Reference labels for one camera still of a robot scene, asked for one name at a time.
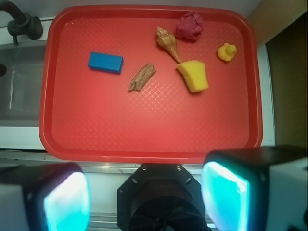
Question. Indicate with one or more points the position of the brown wood piece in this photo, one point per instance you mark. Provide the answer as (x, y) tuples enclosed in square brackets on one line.
[(142, 77)]

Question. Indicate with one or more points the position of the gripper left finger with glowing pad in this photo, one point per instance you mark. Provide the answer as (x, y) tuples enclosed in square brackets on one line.
[(51, 197)]

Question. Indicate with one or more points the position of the stainless steel sink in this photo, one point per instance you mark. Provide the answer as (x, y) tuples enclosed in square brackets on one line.
[(20, 86)]

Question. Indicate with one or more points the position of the blue rectangular block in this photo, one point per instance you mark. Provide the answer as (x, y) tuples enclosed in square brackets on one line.
[(105, 62)]

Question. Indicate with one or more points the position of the dark metal faucet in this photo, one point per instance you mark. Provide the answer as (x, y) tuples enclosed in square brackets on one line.
[(22, 23)]

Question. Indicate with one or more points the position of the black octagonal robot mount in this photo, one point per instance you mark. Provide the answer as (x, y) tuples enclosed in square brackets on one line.
[(161, 197)]

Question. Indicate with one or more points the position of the tan spiral seashell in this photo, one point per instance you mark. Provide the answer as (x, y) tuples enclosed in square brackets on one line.
[(168, 42)]

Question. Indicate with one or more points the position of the red plastic tray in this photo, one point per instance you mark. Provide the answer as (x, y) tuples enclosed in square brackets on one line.
[(89, 115)]

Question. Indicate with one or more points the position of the crumpled red paper ball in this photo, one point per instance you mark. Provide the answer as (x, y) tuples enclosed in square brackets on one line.
[(190, 26)]

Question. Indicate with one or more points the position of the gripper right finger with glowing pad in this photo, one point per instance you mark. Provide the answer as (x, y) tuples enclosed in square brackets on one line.
[(257, 189)]

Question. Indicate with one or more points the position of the yellow rubber duck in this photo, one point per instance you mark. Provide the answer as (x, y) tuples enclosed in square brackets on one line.
[(227, 52)]

